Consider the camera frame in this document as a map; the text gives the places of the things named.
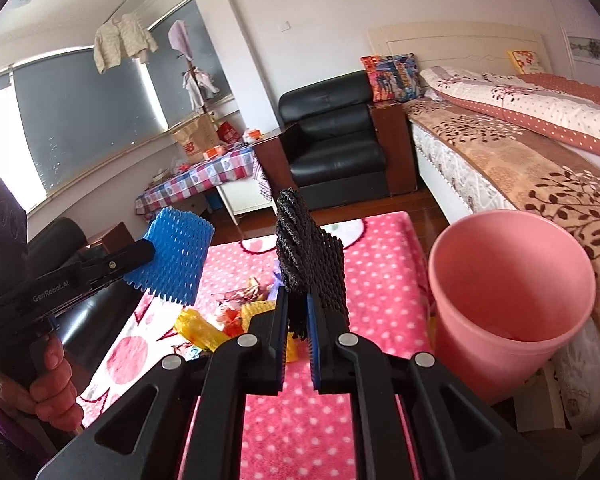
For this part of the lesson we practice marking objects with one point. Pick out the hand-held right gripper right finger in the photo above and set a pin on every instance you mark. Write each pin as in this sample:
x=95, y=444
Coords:
x=312, y=345

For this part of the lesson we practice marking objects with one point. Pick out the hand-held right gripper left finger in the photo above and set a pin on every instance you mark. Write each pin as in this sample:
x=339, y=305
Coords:
x=281, y=345

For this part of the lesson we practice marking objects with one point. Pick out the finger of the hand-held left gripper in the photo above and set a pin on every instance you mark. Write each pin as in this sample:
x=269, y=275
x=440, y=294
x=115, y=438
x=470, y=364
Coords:
x=112, y=263

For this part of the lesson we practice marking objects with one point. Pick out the blue foam fruit net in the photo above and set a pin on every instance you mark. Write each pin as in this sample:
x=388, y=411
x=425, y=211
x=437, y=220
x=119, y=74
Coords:
x=175, y=255

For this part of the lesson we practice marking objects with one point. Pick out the black foam fruit net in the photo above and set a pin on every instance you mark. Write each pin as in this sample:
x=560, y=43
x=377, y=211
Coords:
x=300, y=250

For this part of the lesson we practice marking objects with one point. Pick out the pink plastic bin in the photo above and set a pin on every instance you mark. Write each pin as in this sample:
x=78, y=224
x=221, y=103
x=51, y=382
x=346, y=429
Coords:
x=480, y=360

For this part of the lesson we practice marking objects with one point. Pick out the person's left hand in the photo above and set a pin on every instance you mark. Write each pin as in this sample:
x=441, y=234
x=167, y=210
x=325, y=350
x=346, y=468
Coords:
x=50, y=390

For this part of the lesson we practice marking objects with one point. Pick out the yellow foam fruit net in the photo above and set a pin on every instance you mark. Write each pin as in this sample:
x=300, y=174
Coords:
x=257, y=312

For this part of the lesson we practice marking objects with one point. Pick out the colourful crumpled wrapper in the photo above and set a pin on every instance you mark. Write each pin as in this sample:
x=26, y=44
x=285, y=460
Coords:
x=247, y=292

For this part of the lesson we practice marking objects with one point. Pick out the yellow plastic wrapper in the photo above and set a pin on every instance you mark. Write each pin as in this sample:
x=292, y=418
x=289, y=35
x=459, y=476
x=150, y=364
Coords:
x=200, y=330

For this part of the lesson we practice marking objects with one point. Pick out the pink dotted blanket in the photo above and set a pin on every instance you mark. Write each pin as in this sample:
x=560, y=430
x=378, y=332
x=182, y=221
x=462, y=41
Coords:
x=380, y=285

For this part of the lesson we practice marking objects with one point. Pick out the table with checkered cloth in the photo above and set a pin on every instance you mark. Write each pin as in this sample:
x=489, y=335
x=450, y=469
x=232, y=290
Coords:
x=200, y=177

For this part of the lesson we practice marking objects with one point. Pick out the large grey window blind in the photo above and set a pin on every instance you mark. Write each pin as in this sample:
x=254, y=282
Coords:
x=80, y=120

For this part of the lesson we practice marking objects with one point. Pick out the white cabinet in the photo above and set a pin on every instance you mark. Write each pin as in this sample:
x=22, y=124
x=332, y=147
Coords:
x=245, y=197

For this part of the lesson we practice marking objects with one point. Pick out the brown paper bag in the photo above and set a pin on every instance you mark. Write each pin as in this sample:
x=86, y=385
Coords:
x=197, y=137

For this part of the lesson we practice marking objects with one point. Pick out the red box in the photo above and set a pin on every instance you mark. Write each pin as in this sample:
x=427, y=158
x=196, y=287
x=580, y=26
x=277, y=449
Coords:
x=228, y=132

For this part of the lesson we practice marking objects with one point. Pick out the white and orange box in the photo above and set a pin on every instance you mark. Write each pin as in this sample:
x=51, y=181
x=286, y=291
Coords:
x=253, y=135

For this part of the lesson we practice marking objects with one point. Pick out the white garment on coat rack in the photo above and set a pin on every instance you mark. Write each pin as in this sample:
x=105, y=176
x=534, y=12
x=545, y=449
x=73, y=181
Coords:
x=200, y=85

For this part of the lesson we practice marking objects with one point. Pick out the black leather armchair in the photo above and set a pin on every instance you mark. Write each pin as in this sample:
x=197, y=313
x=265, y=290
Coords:
x=330, y=145

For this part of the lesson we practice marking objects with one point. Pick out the white bed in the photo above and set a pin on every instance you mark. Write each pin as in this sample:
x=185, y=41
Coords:
x=445, y=170

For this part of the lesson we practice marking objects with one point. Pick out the cream hanging sweater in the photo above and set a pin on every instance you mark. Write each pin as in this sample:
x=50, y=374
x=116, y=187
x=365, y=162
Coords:
x=122, y=40

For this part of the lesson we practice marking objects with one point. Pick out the pink hanging garment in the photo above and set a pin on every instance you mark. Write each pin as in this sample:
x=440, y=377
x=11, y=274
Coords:
x=179, y=37

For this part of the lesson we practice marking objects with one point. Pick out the narrow grey window blind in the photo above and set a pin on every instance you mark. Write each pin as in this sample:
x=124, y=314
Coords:
x=200, y=35

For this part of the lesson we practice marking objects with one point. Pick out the brown floral bedspread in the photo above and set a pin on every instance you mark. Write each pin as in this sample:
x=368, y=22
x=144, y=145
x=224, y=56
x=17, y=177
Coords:
x=500, y=155

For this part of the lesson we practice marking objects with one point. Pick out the colourful printed cushion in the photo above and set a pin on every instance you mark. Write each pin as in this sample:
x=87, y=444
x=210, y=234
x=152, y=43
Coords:
x=391, y=77

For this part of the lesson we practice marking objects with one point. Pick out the floral quilt with dotted edge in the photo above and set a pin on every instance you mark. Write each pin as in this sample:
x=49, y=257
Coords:
x=530, y=105

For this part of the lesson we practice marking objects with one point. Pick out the cream bed headboard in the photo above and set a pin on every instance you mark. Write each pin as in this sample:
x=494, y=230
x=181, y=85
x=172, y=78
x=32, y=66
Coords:
x=455, y=45

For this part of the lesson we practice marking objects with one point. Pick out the yellow printed pillow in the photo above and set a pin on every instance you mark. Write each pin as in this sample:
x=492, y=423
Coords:
x=526, y=61

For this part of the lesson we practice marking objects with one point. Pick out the white wardrobe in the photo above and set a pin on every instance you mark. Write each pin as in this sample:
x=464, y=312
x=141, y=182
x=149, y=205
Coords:
x=590, y=50

